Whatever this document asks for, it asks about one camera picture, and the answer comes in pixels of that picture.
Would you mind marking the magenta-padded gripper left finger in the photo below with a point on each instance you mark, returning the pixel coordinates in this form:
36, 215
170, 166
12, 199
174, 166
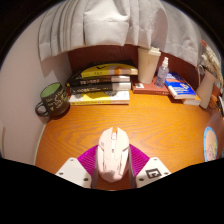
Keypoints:
75, 171

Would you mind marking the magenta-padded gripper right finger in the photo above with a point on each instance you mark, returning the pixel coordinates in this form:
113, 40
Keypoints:
151, 171

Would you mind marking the pink computer mouse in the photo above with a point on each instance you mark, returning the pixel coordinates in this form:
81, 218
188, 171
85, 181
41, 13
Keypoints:
112, 156

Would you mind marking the round blue cartoon mouse pad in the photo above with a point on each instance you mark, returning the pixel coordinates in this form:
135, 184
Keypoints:
210, 145

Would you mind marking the dark green mug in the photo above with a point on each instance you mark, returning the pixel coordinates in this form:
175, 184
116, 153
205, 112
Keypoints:
53, 100

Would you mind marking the yellow and white book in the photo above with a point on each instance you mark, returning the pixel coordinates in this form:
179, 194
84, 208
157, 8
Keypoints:
100, 97

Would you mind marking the orange book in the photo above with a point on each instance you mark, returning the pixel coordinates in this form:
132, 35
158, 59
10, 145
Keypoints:
193, 101

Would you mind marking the red book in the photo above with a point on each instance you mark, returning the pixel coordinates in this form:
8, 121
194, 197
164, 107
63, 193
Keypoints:
146, 89

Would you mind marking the dark book with white pages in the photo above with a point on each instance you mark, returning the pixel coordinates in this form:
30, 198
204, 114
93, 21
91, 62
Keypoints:
100, 80
96, 88

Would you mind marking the blue book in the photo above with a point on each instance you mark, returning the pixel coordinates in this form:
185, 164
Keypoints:
180, 86

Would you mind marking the clear spray bottle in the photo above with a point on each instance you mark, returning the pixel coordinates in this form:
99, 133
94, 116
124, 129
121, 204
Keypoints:
162, 75

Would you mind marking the white ceramic vase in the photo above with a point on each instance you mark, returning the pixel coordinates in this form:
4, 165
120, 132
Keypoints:
206, 90

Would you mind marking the cream tumbler with lid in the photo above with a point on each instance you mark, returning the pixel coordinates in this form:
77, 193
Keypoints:
146, 66

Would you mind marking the black and yellow book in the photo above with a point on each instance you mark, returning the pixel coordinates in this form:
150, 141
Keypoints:
106, 70

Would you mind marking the white curtain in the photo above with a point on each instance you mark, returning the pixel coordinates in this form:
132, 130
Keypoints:
110, 23

